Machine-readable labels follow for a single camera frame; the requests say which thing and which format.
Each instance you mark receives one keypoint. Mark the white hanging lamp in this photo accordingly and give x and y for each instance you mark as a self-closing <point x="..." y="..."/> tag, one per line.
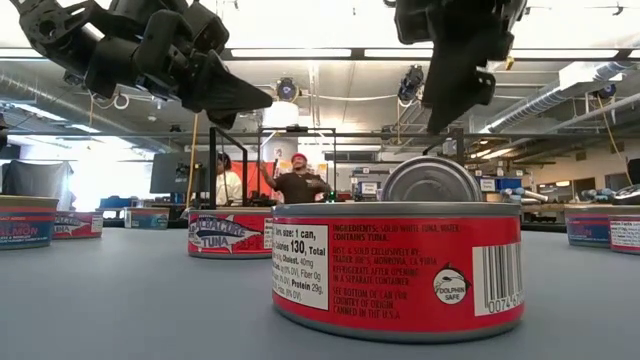
<point x="280" y="115"/>

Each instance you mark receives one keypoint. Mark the blue storage bin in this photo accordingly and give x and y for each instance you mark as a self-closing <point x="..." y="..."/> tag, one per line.
<point x="510" y="184"/>

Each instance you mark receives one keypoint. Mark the blue white label box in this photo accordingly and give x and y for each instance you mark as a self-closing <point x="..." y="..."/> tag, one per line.
<point x="369" y="189"/>

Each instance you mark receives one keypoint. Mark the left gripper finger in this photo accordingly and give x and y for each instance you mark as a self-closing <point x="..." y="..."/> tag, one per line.
<point x="225" y="87"/>
<point x="222" y="119"/>

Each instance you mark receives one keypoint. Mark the person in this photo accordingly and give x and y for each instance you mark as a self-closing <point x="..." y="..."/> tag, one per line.
<point x="300" y="187"/>
<point x="230" y="187"/>

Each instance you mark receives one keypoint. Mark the grey draped cloth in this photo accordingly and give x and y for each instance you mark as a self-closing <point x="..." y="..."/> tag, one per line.
<point x="35" y="180"/>

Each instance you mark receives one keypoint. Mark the blue table mat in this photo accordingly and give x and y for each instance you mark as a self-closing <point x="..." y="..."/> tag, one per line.
<point x="150" y="300"/>

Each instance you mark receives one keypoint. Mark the grey rolls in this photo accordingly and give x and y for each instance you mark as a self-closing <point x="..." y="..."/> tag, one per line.
<point x="530" y="195"/>

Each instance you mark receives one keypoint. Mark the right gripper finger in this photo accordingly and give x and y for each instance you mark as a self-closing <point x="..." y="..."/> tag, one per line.
<point x="450" y="85"/>
<point x="484" y="87"/>

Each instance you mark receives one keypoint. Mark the silver spiral air duct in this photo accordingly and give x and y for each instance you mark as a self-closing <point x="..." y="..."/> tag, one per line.
<point x="540" y="102"/>

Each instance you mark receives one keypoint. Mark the black ceiling spotlight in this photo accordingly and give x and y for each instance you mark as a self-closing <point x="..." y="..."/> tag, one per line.
<point x="411" y="82"/>
<point x="287" y="90"/>
<point x="606" y="91"/>

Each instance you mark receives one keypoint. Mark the wooden shelf black metal frame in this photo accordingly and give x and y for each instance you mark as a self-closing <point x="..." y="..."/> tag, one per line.
<point x="213" y="175"/>

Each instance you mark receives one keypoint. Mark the black computer monitor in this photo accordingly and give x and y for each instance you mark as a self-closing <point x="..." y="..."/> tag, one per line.
<point x="170" y="172"/>

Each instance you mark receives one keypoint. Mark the red tuna can silver lid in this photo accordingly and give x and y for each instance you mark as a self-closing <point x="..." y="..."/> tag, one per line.
<point x="77" y="225"/>
<point x="625" y="235"/>
<point x="225" y="235"/>
<point x="400" y="280"/>

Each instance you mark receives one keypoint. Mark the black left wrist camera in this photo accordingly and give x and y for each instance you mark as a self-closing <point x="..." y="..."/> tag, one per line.
<point x="210" y="27"/>

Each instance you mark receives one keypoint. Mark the salmon can gold lid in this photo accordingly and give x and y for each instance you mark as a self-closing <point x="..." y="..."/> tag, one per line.
<point x="147" y="219"/>
<point x="25" y="225"/>
<point x="587" y="230"/>

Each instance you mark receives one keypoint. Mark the black round device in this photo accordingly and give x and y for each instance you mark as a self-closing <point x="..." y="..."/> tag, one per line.
<point x="627" y="197"/>

